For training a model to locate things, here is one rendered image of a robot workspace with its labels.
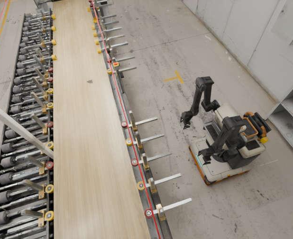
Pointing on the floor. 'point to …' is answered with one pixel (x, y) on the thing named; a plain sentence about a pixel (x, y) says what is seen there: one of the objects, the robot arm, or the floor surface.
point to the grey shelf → (292, 117)
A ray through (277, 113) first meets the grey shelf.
